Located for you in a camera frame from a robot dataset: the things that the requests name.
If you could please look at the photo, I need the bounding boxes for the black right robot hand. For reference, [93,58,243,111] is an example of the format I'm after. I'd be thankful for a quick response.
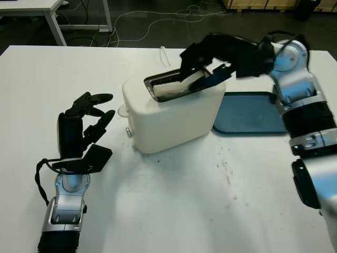
[180,33,276,94]

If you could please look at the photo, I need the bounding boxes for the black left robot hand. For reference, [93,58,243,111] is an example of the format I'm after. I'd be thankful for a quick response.
[51,92,116,176]

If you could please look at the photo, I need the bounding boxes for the white bread slice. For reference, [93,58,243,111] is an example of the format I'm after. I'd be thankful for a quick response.
[152,70,211,97]

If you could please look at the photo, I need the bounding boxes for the white toaster lever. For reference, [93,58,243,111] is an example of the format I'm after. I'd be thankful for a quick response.
[117,104,130,118]

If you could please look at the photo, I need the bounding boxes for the dark blue plastic tray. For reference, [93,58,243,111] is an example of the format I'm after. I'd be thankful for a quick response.
[212,91,289,137]

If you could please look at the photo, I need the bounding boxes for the cream white toaster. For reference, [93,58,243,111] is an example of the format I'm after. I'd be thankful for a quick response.
[122,65,226,154]

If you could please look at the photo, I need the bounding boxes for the wooden crate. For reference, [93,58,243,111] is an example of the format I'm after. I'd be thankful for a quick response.
[222,0,337,13]

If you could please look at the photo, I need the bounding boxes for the black bin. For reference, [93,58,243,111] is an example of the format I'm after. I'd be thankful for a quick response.
[293,0,321,22]

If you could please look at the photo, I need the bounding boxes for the white desk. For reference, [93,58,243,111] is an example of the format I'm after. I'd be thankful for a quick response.
[0,0,114,47]

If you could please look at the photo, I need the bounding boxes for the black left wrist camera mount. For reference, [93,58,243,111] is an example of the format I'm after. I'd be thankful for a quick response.
[81,143,113,174]

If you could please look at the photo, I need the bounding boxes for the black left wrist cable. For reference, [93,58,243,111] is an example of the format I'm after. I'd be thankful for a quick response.
[34,158,66,206]

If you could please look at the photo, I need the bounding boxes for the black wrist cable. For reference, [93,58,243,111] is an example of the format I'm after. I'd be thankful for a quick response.
[267,31,306,45]
[34,158,66,206]

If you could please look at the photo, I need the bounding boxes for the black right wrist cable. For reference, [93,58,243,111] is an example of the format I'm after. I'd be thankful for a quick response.
[267,31,306,45]

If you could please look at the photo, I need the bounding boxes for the white toaster power cord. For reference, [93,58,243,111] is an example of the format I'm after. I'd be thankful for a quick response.
[160,46,172,67]

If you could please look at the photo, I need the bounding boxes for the white floor cable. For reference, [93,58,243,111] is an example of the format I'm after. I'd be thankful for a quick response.
[104,5,234,48]

